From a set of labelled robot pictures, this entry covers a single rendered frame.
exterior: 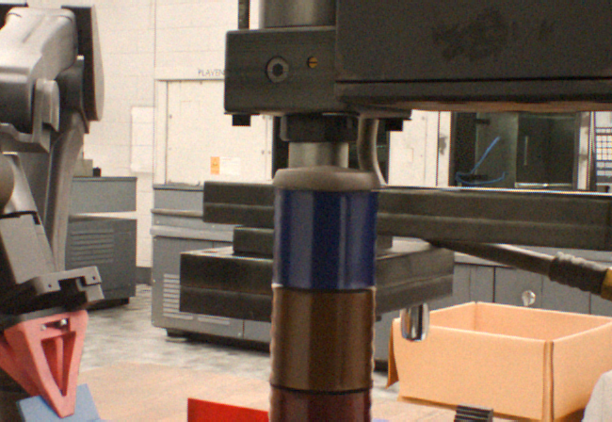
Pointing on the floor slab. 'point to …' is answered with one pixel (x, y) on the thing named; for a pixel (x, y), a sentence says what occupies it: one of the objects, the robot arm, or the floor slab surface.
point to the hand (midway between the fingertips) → (60, 407)
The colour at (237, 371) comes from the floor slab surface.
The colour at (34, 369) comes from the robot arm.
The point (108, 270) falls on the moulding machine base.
